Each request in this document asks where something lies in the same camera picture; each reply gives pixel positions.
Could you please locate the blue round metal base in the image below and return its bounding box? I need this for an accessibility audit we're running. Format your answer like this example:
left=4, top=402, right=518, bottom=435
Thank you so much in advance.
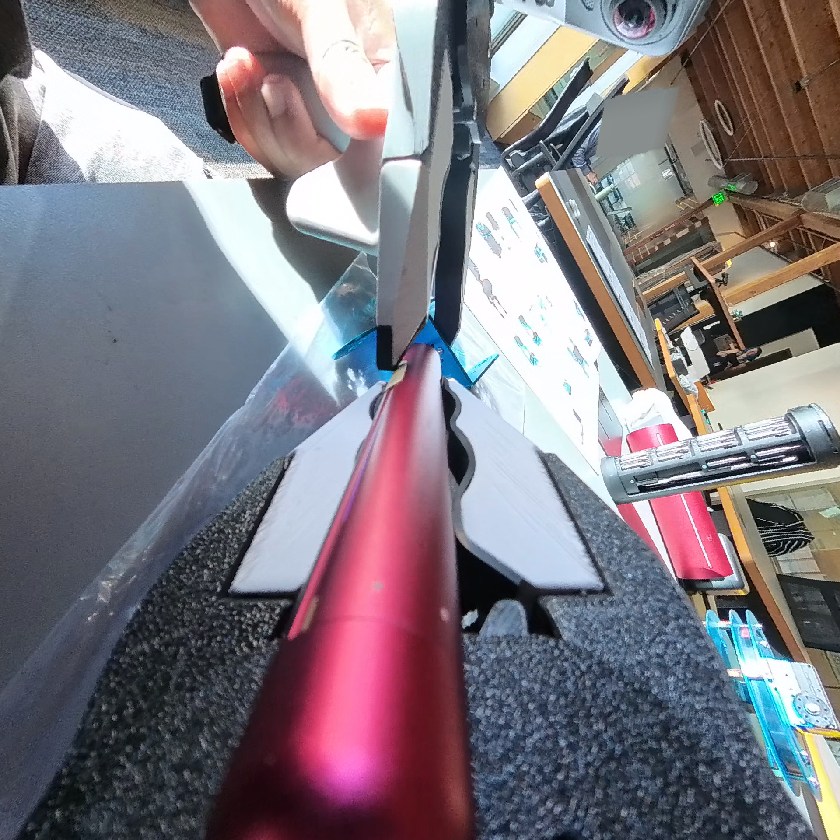
left=749, top=650, right=840, bottom=788

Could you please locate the person's left hand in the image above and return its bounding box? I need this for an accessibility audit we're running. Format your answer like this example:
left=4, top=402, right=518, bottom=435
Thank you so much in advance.
left=191, top=0, right=401, bottom=179

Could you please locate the printed instruction manual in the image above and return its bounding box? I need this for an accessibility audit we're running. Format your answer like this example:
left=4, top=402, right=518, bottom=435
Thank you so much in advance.
left=460, top=164, right=620, bottom=454

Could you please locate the clear plastic bag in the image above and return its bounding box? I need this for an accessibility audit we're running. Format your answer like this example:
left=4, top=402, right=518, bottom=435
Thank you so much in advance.
left=0, top=250, right=434, bottom=788

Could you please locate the red cylinder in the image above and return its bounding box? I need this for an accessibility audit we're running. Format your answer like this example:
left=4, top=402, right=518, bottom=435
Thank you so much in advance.
left=604, top=423, right=739, bottom=586

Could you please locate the red electric screwdriver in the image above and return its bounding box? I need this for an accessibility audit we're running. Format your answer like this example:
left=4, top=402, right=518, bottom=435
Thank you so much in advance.
left=210, top=344, right=476, bottom=840

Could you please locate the wooden table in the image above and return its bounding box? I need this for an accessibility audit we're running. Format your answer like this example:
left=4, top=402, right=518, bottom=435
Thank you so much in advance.
left=532, top=168, right=664, bottom=395

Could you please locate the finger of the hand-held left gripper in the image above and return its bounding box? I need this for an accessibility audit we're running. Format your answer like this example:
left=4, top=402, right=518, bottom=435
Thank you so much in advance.
left=431, top=0, right=494, bottom=330
left=374, top=0, right=455, bottom=370

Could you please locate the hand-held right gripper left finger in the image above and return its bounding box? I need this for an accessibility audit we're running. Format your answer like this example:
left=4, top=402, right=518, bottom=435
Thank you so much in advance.
left=230, top=394, right=383, bottom=598

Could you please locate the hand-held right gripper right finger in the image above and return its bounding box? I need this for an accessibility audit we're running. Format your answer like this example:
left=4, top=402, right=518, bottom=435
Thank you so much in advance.
left=444, top=381, right=605, bottom=595

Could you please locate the black ribbed cylinder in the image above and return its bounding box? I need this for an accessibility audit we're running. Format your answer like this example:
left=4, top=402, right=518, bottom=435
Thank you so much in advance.
left=600, top=403, right=840, bottom=508

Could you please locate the white crumpled plastic bag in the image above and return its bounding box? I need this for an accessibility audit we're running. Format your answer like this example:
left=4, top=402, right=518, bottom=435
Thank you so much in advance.
left=623, top=386, right=691, bottom=437

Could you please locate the blue metal bracket assembly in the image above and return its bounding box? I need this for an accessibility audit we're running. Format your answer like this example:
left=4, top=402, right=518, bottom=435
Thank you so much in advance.
left=332, top=315, right=502, bottom=391

